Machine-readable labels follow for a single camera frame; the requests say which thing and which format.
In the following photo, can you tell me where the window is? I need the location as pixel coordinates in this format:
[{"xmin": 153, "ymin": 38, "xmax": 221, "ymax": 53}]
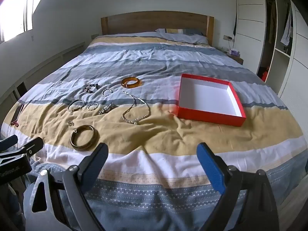
[{"xmin": 0, "ymin": 0, "xmax": 52, "ymax": 43}]

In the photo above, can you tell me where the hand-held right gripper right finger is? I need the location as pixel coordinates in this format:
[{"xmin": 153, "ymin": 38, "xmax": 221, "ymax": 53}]
[{"xmin": 196, "ymin": 142, "xmax": 280, "ymax": 231}]

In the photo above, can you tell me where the smartphone with red case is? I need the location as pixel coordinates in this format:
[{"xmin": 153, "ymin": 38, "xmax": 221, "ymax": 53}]
[{"xmin": 10, "ymin": 103, "xmax": 25, "ymax": 127}]

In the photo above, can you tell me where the low white wall cabinet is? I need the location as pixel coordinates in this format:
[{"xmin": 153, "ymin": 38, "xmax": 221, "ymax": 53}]
[{"xmin": 0, "ymin": 42, "xmax": 86, "ymax": 117}]

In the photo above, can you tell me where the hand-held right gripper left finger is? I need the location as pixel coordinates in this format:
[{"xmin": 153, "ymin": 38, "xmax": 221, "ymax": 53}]
[{"xmin": 24, "ymin": 142, "xmax": 109, "ymax": 231}]

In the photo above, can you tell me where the pearl chain necklace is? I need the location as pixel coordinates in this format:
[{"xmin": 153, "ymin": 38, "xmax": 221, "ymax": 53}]
[{"xmin": 122, "ymin": 90, "xmax": 151, "ymax": 125}]

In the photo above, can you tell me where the wooden nightstand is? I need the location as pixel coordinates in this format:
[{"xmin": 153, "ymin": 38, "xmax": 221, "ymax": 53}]
[{"xmin": 226, "ymin": 52, "xmax": 244, "ymax": 65}]

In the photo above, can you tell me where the striped duvet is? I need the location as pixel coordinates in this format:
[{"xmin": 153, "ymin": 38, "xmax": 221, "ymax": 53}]
[{"xmin": 0, "ymin": 31, "xmax": 305, "ymax": 231}]

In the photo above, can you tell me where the white wardrobe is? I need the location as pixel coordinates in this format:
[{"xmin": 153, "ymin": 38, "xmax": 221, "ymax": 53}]
[{"xmin": 234, "ymin": 0, "xmax": 308, "ymax": 101}]

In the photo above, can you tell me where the wooden headboard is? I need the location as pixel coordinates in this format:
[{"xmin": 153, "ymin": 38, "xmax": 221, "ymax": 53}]
[{"xmin": 101, "ymin": 11, "xmax": 215, "ymax": 47}]

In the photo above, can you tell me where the dark beaded bracelet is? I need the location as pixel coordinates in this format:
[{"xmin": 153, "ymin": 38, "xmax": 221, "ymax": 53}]
[{"xmin": 84, "ymin": 83, "xmax": 99, "ymax": 93}]

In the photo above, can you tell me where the silver wristwatch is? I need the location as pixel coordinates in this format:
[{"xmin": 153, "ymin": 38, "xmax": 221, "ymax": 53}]
[{"xmin": 98, "ymin": 103, "xmax": 115, "ymax": 115}]

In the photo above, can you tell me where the amber bangle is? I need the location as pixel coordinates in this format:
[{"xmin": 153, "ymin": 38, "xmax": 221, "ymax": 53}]
[{"xmin": 121, "ymin": 77, "xmax": 141, "ymax": 89}]

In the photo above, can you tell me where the striped pillow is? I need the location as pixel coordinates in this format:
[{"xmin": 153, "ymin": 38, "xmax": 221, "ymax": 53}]
[{"xmin": 155, "ymin": 28, "xmax": 208, "ymax": 45}]

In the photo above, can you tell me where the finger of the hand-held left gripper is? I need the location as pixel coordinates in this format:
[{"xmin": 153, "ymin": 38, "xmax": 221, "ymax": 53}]
[
  {"xmin": 0, "ymin": 135, "xmax": 19, "ymax": 151},
  {"xmin": 13, "ymin": 137, "xmax": 44, "ymax": 158}
]

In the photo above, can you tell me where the thin metal bangle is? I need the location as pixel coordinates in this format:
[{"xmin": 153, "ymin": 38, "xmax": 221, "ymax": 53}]
[{"xmin": 67, "ymin": 99, "xmax": 85, "ymax": 111}]

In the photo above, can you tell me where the red cardboard box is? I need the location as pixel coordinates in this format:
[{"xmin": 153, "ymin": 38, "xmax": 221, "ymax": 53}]
[{"xmin": 177, "ymin": 74, "xmax": 246, "ymax": 127}]

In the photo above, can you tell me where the wide brown bangle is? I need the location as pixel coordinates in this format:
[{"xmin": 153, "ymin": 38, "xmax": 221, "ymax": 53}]
[{"xmin": 70, "ymin": 125, "xmax": 99, "ymax": 151}]

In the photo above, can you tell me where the hanging striped shirt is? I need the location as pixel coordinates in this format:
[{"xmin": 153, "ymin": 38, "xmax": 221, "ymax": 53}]
[{"xmin": 280, "ymin": 5, "xmax": 293, "ymax": 48}]

